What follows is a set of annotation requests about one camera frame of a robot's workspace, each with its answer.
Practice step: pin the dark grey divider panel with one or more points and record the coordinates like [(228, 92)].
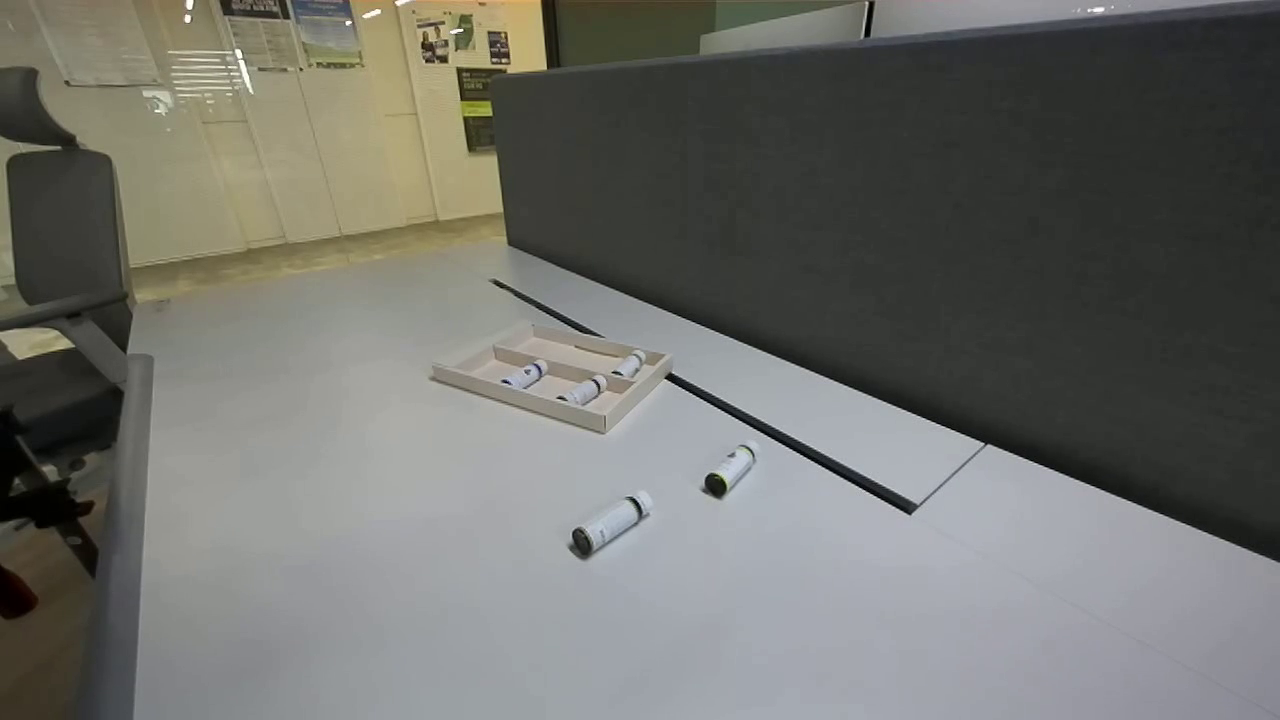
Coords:
[(865, 201)]

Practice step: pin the small white labelled bottle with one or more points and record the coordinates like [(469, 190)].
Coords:
[(627, 367)]

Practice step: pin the blue white wall poster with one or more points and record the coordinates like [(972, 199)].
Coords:
[(327, 29)]

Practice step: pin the small photo wall poster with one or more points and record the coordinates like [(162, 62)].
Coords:
[(433, 40)]

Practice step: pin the dark green wall poster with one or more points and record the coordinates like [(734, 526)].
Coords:
[(479, 104)]

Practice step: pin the shallow wooden compartment tray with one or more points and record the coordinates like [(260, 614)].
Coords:
[(469, 378)]

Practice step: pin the grey text wall poster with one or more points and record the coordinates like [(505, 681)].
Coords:
[(260, 32)]

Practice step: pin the white bottle dark cap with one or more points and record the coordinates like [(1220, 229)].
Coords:
[(609, 522)]

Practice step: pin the grey office chair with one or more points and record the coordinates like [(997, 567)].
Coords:
[(67, 234)]

